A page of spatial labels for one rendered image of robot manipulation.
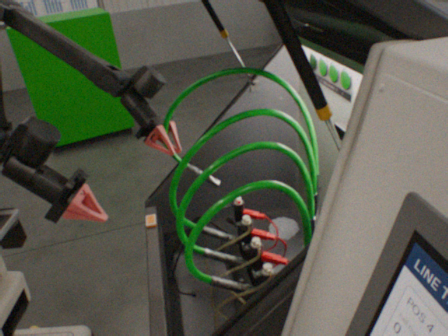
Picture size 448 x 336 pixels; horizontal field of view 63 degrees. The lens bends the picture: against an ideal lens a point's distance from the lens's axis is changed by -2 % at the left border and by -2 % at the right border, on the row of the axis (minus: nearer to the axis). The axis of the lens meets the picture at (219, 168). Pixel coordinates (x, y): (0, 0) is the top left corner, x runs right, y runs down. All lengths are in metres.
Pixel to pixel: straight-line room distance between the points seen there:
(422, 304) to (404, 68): 0.22
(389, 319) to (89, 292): 2.15
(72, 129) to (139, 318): 2.54
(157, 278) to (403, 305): 0.71
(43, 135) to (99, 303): 1.75
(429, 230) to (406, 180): 0.05
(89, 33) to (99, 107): 0.75
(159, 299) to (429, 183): 0.72
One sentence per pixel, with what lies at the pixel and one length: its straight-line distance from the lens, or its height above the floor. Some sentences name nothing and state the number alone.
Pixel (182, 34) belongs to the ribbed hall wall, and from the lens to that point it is 7.39.
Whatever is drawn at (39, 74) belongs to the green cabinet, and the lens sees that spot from 4.08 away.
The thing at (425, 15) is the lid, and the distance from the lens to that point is 0.48.
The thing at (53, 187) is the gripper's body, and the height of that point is 1.32.
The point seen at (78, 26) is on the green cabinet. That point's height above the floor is 1.22.
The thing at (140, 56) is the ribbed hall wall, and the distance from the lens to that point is 7.35.
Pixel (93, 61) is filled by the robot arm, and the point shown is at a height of 1.45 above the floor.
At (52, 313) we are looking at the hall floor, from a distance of 2.44.
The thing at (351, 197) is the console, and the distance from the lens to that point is 0.47.
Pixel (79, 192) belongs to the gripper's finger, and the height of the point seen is 1.29.
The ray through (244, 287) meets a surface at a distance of 0.75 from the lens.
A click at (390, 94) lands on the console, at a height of 1.51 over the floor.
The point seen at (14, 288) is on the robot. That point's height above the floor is 0.79.
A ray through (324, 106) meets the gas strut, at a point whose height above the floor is 1.47.
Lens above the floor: 1.65
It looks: 30 degrees down
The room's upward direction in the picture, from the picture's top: 7 degrees counter-clockwise
